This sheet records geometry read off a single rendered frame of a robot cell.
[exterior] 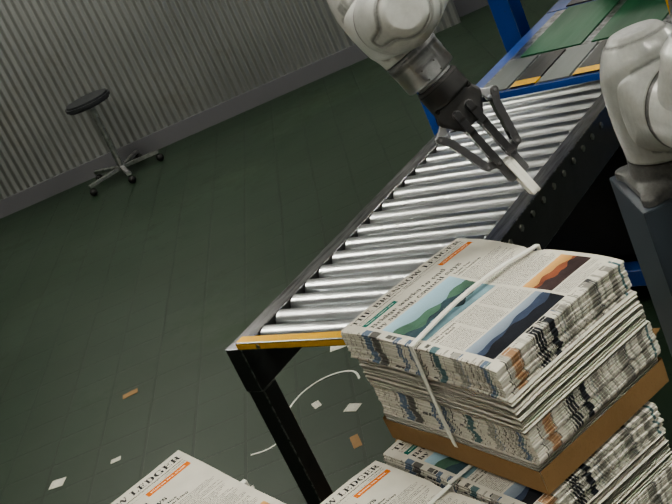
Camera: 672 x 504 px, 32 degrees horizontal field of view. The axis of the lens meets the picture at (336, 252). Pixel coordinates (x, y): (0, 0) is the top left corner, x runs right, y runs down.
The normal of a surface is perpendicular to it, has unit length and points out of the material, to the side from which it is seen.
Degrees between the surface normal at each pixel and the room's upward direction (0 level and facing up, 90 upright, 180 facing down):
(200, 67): 90
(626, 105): 85
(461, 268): 3
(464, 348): 0
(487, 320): 1
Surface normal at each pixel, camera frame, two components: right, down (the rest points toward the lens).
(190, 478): -0.40, -0.83
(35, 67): 0.07, 0.36
